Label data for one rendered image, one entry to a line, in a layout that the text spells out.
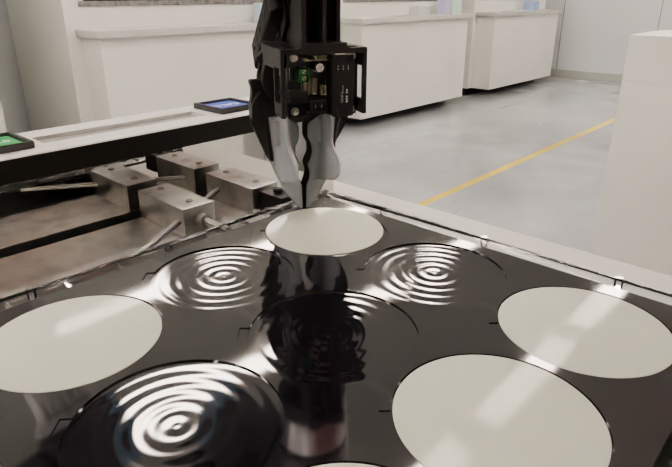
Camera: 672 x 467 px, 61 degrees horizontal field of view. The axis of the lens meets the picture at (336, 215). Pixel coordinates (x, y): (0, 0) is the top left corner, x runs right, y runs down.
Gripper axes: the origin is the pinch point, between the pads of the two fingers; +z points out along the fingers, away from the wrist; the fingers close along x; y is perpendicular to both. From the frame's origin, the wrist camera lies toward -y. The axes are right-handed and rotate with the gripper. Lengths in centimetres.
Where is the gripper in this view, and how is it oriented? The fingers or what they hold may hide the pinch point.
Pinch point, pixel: (301, 191)
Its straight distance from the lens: 54.5
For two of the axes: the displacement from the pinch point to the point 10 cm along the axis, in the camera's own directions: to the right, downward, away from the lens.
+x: 9.4, -1.2, 3.2
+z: 0.0, 9.3, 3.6
